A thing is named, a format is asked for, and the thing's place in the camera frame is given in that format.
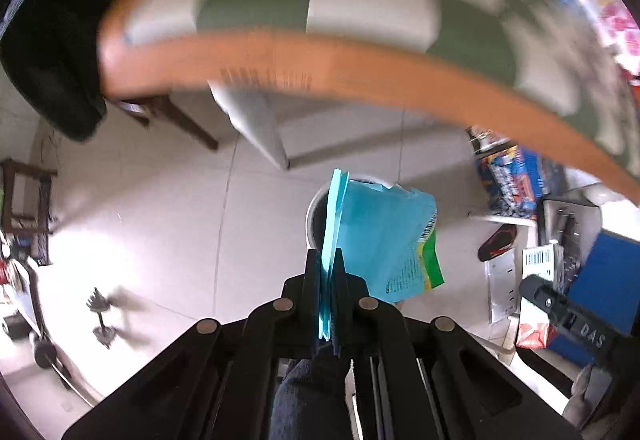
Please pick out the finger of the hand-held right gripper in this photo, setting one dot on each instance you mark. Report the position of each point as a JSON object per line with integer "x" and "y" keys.
{"x": 537, "y": 292}

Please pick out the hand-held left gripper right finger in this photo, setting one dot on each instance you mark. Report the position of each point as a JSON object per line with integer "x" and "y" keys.
{"x": 342, "y": 302}

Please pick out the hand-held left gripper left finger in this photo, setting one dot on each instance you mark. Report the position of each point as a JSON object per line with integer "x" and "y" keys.
{"x": 312, "y": 292}

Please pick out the white round trash bin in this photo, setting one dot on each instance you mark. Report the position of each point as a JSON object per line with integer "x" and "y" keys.
{"x": 314, "y": 220}

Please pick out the teal green snack packet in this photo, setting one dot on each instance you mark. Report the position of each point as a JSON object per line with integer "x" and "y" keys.
{"x": 380, "y": 240}

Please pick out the person's right forearm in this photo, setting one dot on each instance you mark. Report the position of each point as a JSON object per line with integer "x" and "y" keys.
{"x": 585, "y": 395}

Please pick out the white barcode box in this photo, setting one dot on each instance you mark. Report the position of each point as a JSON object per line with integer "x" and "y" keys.
{"x": 502, "y": 285}

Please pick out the red white snack packet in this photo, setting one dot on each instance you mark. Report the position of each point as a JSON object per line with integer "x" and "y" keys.
{"x": 532, "y": 337}

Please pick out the blue flat box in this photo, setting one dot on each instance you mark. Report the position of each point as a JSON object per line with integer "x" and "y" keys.
{"x": 612, "y": 280}

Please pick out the red black slipper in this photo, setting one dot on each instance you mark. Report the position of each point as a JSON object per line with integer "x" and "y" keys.
{"x": 497, "y": 242}

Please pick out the person's dark clothing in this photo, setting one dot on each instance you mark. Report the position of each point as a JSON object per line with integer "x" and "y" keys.
{"x": 307, "y": 400}

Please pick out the blue printed carton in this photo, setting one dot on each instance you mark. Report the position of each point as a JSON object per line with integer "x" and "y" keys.
{"x": 515, "y": 180}

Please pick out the small dumbbell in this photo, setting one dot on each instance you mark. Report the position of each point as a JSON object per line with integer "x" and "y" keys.
{"x": 102, "y": 320}

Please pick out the dark wooden chair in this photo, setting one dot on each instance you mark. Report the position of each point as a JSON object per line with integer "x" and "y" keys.
{"x": 175, "y": 119}

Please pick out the pink patterned paper bag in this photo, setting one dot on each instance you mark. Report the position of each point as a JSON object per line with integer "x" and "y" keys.
{"x": 620, "y": 24}

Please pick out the dark wooden stool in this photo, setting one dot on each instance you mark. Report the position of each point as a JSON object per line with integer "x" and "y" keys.
{"x": 27, "y": 220}

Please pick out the black coat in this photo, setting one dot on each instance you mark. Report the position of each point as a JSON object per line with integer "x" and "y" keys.
{"x": 50, "y": 44}

